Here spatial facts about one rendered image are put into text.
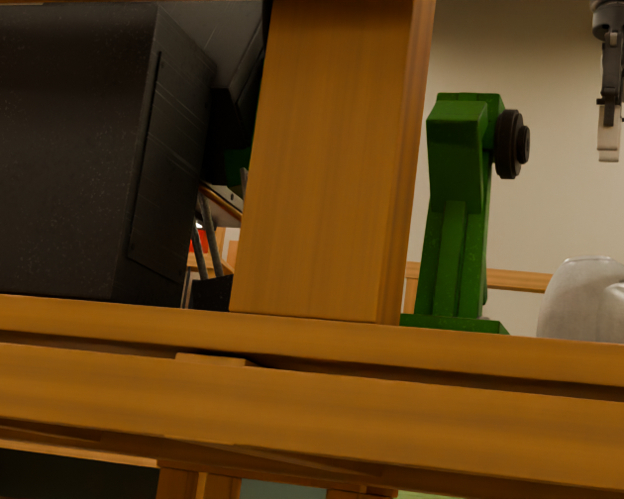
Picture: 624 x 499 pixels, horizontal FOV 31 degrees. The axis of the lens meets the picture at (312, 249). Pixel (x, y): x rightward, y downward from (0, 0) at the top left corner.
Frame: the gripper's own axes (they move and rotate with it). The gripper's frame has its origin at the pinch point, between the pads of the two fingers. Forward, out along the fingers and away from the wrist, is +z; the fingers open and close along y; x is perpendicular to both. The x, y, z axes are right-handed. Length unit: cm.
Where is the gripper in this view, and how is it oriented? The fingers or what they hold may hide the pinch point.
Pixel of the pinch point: (609, 136)
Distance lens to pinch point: 179.7
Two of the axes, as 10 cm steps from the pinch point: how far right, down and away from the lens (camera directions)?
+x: -9.5, -0.6, 3.1
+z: -1.3, 9.7, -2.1
